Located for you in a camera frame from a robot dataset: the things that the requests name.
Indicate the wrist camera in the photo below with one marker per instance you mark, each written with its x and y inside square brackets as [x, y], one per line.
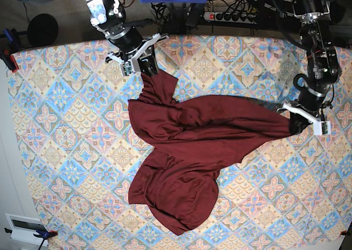
[321, 128]
[126, 69]

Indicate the blue clamp lower left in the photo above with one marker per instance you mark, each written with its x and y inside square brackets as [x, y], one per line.
[41, 234]

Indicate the patterned tablecloth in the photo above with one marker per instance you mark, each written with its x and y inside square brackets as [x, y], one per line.
[80, 155]

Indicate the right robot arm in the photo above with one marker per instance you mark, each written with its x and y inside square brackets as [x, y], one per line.
[135, 54]

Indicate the white floor vent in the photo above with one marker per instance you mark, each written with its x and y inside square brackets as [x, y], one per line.
[23, 229]

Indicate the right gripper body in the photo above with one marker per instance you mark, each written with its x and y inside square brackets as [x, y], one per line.
[128, 40]

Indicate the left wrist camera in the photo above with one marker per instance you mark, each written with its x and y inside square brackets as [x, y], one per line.
[321, 128]

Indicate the blue clamp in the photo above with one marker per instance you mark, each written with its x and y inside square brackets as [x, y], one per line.
[41, 234]
[13, 47]

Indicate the maroon t-shirt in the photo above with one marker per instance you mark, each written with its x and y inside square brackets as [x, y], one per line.
[192, 141]

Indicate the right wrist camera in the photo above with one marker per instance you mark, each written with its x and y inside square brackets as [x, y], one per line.
[126, 69]

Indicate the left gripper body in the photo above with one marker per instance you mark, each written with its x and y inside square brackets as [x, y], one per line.
[304, 101]

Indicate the blue clamp upper left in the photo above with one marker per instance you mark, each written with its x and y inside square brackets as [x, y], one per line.
[13, 47]

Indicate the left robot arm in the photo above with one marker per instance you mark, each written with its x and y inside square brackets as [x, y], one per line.
[323, 69]

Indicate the black round stool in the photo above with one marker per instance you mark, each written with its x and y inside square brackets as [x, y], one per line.
[42, 30]

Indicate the white power strip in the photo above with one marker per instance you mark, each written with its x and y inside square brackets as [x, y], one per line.
[237, 17]

